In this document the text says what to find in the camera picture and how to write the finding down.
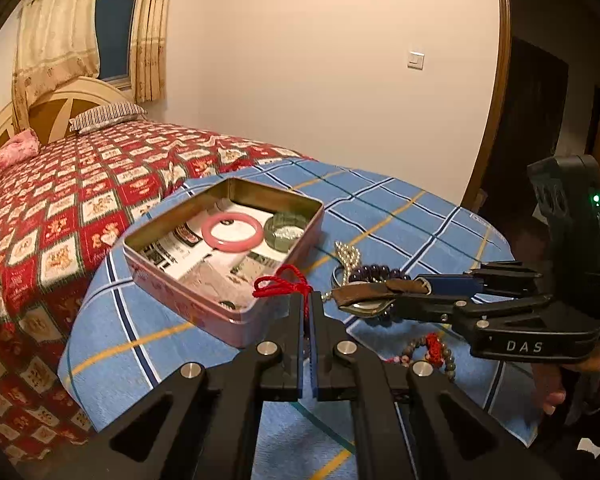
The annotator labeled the cream wooden headboard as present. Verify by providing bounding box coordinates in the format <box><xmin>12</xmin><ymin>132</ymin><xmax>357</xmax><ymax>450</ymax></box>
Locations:
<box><xmin>0</xmin><ymin>76</ymin><xmax>133</xmax><ymax>163</ymax></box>

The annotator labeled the wooden door frame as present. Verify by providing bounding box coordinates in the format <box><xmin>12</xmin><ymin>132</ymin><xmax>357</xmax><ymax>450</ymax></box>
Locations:
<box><xmin>460</xmin><ymin>0</ymin><xmax>513</xmax><ymax>211</ymax></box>

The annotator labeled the narrow beige curtain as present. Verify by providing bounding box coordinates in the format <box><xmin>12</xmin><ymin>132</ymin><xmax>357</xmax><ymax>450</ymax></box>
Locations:
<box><xmin>129</xmin><ymin>0</ymin><xmax>173</xmax><ymax>103</ymax></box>

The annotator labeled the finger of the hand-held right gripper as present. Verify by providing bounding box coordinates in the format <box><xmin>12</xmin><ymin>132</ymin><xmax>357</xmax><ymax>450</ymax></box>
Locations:
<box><xmin>392</xmin><ymin>292</ymin><xmax>556</xmax><ymax>328</ymax></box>
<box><xmin>414</xmin><ymin>261</ymin><xmax>543</xmax><ymax>297</ymax></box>

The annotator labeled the pink metal tin box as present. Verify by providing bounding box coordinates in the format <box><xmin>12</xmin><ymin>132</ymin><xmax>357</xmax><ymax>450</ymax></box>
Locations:
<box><xmin>122</xmin><ymin>177</ymin><xmax>325</xmax><ymax>350</ymax></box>

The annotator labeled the dark purple bead bracelet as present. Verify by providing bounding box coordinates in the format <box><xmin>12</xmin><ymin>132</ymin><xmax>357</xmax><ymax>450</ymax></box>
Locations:
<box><xmin>347</xmin><ymin>265</ymin><xmax>412</xmax><ymax>326</ymax></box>

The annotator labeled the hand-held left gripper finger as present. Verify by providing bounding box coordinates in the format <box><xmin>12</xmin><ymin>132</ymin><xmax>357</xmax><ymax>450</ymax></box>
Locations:
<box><xmin>45</xmin><ymin>292</ymin><xmax>315</xmax><ymax>480</ymax></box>
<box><xmin>307</xmin><ymin>292</ymin><xmax>566</xmax><ymax>480</ymax></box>

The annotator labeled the window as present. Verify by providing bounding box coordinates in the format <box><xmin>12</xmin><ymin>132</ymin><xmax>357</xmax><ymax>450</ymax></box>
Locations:
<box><xmin>94</xmin><ymin>0</ymin><xmax>146</xmax><ymax>91</ymax></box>

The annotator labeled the blue plaid cloth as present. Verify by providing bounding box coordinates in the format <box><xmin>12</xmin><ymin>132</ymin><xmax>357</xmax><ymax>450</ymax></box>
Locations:
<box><xmin>57</xmin><ymin>157</ymin><xmax>531</xmax><ymax>480</ymax></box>

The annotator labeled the green jade bangle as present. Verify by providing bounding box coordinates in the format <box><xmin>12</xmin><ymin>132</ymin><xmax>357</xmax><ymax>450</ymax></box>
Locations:
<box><xmin>263</xmin><ymin>212</ymin><xmax>308</xmax><ymax>250</ymax></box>

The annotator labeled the red knotted cord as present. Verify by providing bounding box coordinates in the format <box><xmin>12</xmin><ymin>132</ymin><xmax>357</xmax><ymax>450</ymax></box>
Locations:
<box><xmin>252</xmin><ymin>265</ymin><xmax>315</xmax><ymax>322</ymax></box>

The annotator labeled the bed with red quilt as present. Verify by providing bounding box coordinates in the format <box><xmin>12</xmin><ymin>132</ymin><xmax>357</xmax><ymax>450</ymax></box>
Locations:
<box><xmin>0</xmin><ymin>120</ymin><xmax>321</xmax><ymax>466</ymax></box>

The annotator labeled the pearl necklace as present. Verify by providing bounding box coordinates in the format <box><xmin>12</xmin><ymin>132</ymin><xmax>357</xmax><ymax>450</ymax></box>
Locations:
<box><xmin>334</xmin><ymin>241</ymin><xmax>364</xmax><ymax>282</ymax></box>

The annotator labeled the striped pillow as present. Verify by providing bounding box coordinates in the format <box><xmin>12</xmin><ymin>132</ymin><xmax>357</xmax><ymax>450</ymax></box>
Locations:
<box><xmin>69</xmin><ymin>101</ymin><xmax>148</xmax><ymax>136</ymax></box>

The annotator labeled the brown leather strap watch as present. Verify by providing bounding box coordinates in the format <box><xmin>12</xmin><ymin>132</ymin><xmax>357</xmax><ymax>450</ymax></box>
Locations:
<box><xmin>330</xmin><ymin>277</ymin><xmax>433</xmax><ymax>319</ymax></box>

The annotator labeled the dark wooden door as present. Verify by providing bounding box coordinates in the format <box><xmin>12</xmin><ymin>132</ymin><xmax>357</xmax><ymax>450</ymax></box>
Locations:
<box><xmin>480</xmin><ymin>35</ymin><xmax>600</xmax><ymax>261</ymax></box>

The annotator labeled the pink bangle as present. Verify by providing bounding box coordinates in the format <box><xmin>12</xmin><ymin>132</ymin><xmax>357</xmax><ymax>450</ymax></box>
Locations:
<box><xmin>201</xmin><ymin>213</ymin><xmax>265</xmax><ymax>251</ymax></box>

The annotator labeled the pink floral pillow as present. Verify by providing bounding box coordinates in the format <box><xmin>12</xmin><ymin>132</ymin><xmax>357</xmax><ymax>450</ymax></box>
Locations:
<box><xmin>0</xmin><ymin>128</ymin><xmax>41</xmax><ymax>186</ymax></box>

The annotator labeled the grey bead bracelet red tassel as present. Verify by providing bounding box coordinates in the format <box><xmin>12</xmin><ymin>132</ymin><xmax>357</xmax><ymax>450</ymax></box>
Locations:
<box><xmin>382</xmin><ymin>332</ymin><xmax>459</xmax><ymax>377</ymax></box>

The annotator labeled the person's right hand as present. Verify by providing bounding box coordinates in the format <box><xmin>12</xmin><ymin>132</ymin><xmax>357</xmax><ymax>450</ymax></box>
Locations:
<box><xmin>532</xmin><ymin>355</ymin><xmax>600</xmax><ymax>426</ymax></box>

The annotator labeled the wide beige curtain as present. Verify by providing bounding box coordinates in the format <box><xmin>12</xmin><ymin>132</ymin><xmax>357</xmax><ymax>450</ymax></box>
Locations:
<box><xmin>11</xmin><ymin>0</ymin><xmax>106</xmax><ymax>131</ymax></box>

